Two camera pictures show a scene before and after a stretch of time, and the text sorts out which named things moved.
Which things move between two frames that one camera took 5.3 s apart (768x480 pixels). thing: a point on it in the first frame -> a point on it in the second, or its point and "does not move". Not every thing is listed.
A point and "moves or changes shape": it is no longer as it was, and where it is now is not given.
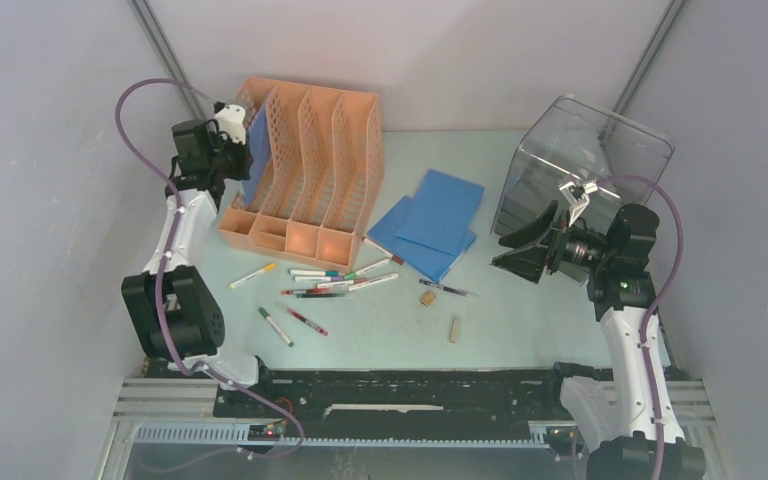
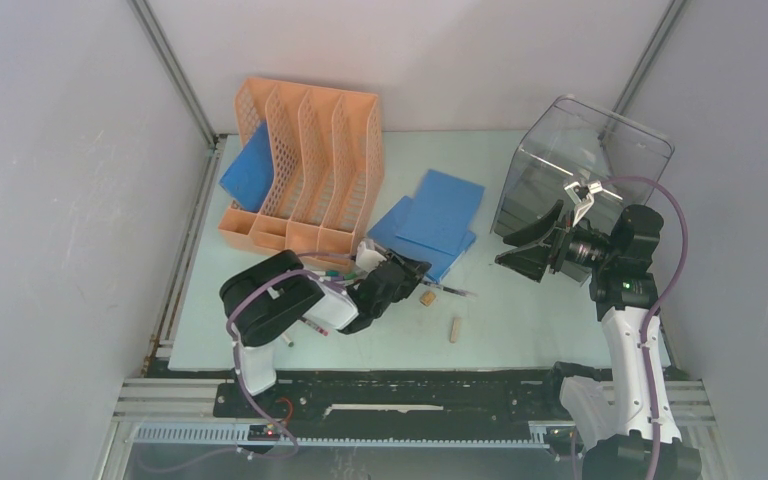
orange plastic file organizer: [327, 168] does not move
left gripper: [242, 151] -> [414, 271]
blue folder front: [260, 146] moves or changes shape
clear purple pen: [447, 288] does not move
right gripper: [528, 263] does not move
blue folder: [433, 263] does not move
